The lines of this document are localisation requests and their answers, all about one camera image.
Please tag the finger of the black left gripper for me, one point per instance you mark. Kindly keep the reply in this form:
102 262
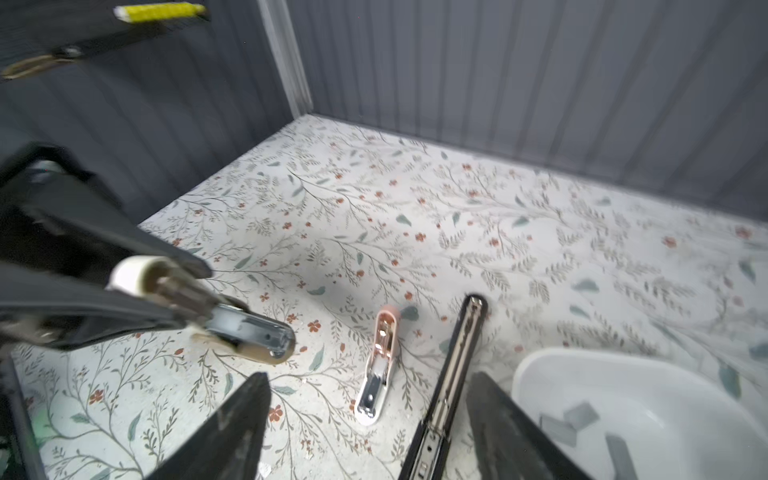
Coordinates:
63 313
58 216

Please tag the yellow marker pen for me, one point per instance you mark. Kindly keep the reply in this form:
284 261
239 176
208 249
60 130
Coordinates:
158 12

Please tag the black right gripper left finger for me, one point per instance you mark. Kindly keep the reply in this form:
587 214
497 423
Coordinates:
229 443

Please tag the pink mini stapler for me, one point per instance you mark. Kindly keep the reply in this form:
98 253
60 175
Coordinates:
379 367

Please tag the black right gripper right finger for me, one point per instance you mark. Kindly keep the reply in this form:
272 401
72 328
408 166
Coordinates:
508 444

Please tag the grey staple strip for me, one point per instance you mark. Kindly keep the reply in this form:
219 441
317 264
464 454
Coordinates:
621 459
581 416
558 430

